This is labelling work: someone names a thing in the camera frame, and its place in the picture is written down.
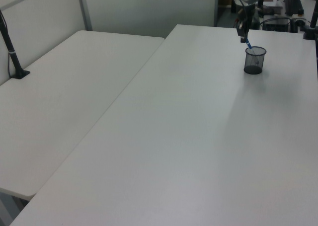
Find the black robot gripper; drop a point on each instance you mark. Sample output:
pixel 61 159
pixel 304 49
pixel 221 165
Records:
pixel 242 24

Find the blue and white marker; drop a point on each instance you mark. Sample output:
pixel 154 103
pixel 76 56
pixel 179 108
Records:
pixel 249 45

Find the black mesh pen cup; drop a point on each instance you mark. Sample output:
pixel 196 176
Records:
pixel 254 64

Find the black equipment box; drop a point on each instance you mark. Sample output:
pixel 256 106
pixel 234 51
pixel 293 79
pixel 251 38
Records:
pixel 277 24

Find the black keyboard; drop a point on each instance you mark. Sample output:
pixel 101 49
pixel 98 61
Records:
pixel 293 5

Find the black camera stand with clamp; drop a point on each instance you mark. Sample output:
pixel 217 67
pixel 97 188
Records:
pixel 309 32

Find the grey metal partition post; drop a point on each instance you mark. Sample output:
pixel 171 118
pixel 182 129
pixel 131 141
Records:
pixel 84 8

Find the black camera stand with band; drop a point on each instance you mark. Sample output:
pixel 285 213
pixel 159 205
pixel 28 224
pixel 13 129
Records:
pixel 13 57

